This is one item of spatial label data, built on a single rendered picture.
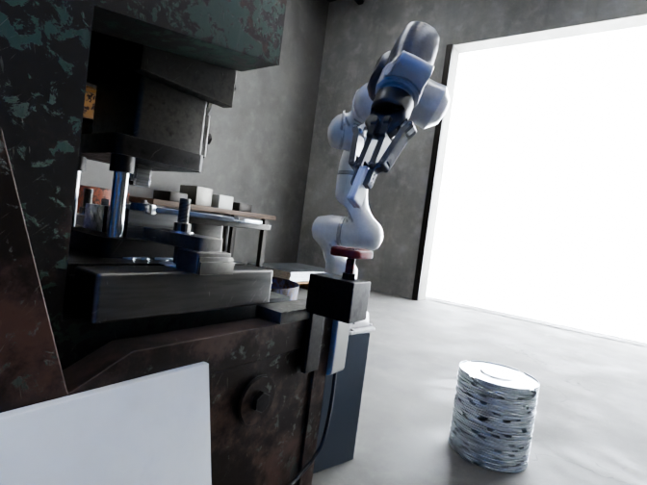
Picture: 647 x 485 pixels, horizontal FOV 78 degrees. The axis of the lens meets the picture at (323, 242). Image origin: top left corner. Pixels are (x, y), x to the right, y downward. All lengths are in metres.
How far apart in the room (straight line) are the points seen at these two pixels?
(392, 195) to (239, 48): 4.98
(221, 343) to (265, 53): 0.47
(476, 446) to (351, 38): 5.91
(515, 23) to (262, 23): 5.13
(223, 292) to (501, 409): 1.26
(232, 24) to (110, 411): 0.55
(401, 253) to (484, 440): 3.97
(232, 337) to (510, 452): 1.31
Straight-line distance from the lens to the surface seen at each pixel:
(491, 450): 1.72
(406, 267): 5.42
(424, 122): 0.94
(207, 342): 0.59
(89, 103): 1.13
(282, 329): 0.70
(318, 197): 6.23
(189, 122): 0.76
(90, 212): 0.82
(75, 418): 0.50
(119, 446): 0.54
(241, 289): 0.66
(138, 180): 0.77
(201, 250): 0.58
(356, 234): 1.30
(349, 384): 1.42
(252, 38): 0.72
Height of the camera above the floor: 0.79
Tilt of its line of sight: 2 degrees down
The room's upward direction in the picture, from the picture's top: 7 degrees clockwise
